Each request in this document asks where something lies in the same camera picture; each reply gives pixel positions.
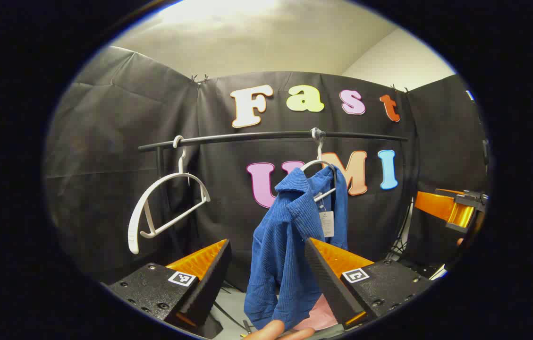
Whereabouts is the blue corduroy shirt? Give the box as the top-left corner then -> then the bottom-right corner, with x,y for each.
244,166 -> 349,331

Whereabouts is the black clothes rack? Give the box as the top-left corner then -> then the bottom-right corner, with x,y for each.
138,131 -> 420,265

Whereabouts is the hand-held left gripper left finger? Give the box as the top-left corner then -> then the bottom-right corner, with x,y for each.
107,238 -> 233,340

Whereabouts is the black backdrop cloth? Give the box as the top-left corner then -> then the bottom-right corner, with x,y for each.
45,46 -> 490,289

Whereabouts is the pink laundry hamper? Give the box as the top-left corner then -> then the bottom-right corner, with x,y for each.
292,293 -> 341,331

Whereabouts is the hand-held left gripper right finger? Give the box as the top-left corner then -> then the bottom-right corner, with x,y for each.
304,237 -> 433,330

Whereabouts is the white hanger with taped hook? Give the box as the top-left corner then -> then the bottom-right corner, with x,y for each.
300,127 -> 338,204

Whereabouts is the bare white clothes hanger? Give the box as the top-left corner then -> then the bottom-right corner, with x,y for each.
127,136 -> 211,255

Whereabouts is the black cable bundle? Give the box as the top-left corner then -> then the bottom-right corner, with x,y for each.
387,196 -> 415,265

